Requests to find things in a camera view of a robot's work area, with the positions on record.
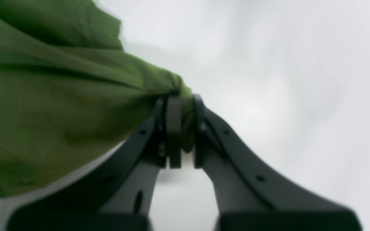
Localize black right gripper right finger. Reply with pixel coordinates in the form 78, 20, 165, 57
193, 94, 362, 231

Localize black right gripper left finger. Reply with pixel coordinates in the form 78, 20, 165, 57
6, 95, 181, 231

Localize green T-shirt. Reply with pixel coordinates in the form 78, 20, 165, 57
0, 0, 194, 198

